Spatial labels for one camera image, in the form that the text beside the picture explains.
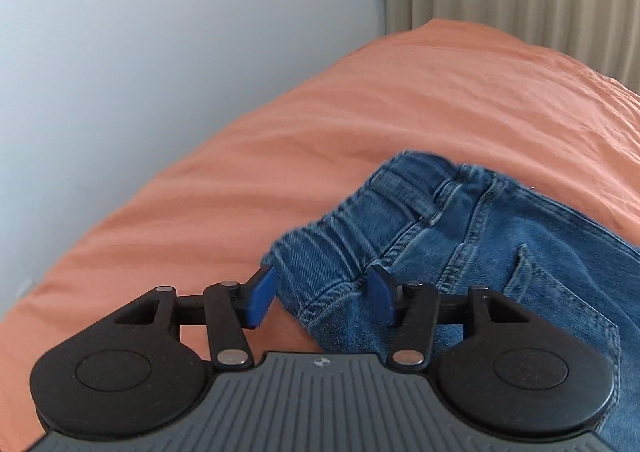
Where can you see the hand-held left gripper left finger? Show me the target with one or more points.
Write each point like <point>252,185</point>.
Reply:
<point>261,297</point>

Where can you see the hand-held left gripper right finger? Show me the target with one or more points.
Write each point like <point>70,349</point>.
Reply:
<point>381,294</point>

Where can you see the blue denim pants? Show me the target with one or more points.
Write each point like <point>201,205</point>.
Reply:
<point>475,232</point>

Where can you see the orange bed sheet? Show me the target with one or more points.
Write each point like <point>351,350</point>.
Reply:
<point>350,122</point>

